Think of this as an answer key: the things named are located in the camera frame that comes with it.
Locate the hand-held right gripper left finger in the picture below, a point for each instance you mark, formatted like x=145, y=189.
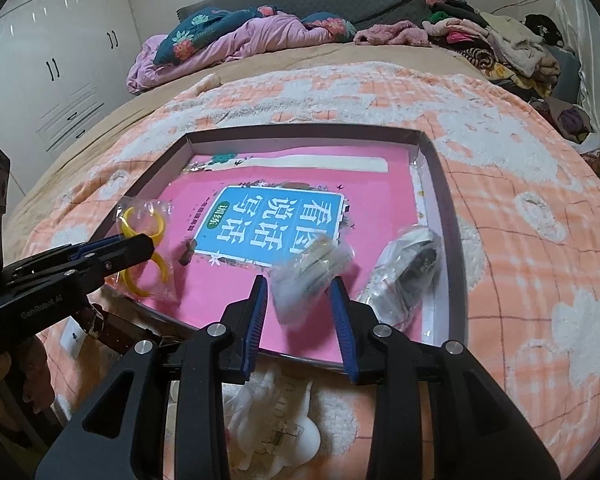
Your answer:
x=260, y=320

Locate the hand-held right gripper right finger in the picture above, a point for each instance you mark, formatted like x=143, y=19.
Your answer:
x=341, y=325

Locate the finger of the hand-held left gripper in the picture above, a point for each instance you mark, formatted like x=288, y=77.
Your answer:
x=100, y=249
x=125, y=252

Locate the bagged yellow rings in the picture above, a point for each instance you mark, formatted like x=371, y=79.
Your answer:
x=127, y=227

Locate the clear bag with pearl jewelry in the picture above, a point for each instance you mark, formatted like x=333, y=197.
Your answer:
x=310, y=275

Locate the white hair claw clip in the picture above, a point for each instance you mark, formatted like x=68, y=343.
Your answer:
x=280, y=435

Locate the grey cardboard box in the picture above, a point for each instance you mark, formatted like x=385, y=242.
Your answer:
x=445, y=210

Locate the clear bag with dark jewelry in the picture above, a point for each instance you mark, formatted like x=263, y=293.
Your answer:
x=405, y=270

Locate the small brown hair clip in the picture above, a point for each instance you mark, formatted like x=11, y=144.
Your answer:
x=186, y=254

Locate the pink book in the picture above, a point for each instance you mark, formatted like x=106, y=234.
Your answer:
x=205, y=285

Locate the white wardrobe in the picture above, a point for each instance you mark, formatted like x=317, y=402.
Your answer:
x=60, y=50

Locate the bed with tan sheet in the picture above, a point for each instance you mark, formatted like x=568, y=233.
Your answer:
x=290, y=57

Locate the purple floral quilt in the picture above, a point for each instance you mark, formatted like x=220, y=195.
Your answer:
x=260, y=35

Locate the pink fluffy garment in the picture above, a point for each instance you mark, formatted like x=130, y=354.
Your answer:
x=395, y=35

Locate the grey headboard cover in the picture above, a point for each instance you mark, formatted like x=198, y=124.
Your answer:
x=370, y=0

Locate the pile of clothes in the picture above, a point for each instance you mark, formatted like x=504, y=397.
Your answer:
x=510, y=45

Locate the pale curtain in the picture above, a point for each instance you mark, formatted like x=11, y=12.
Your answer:
x=595, y=60

